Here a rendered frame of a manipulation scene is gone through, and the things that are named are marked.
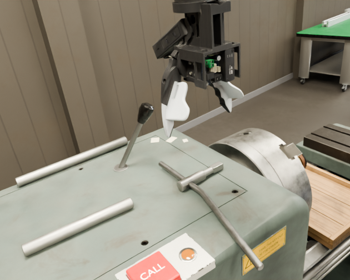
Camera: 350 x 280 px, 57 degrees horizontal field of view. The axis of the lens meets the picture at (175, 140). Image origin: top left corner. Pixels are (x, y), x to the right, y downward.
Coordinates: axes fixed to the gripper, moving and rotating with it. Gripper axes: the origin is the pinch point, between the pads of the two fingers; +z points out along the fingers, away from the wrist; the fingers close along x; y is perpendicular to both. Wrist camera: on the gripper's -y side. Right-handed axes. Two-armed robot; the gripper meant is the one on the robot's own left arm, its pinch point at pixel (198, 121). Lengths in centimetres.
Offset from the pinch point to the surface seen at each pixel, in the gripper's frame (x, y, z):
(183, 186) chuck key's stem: -3.0, -2.6, 14.1
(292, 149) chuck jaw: 33.8, -4.6, 21.5
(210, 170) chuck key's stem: 4.7, -3.3, 14.0
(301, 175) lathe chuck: 29.4, 1.7, 24.7
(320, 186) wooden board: 63, -12, 53
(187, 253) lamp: -11.9, 10.8, 15.1
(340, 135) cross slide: 88, -21, 44
